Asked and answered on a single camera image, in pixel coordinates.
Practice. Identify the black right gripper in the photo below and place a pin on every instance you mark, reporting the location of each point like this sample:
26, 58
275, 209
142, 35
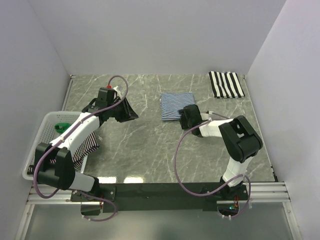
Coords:
183, 121

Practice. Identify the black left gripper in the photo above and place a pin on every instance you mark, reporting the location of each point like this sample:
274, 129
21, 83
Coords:
128, 113

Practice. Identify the blue white striped tank top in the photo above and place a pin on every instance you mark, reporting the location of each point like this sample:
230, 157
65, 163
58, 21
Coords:
172, 103

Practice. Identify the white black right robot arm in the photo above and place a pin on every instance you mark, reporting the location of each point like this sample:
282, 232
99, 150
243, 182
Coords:
241, 140

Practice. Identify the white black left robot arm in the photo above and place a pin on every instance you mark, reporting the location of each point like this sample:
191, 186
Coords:
54, 164

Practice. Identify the folded black white tank top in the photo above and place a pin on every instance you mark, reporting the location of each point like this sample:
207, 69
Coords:
225, 85

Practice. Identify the dark striped tank top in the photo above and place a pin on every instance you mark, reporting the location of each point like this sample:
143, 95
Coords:
88, 146

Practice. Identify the green garment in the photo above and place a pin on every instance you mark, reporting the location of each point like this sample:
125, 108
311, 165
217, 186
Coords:
61, 127

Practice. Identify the white plastic laundry basket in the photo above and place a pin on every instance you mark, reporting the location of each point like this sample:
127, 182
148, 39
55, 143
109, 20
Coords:
48, 123

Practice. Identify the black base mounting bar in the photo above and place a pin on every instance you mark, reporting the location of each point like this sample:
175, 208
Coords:
166, 196

